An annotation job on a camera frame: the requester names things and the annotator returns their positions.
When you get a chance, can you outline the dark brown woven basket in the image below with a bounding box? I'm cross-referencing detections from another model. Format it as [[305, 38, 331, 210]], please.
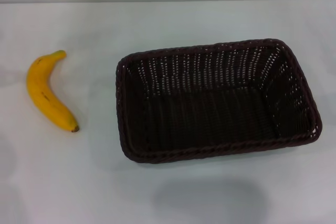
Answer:
[[115, 38, 323, 165]]

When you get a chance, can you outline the yellow banana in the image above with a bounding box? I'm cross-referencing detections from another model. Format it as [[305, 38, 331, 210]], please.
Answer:
[[26, 49, 80, 133]]

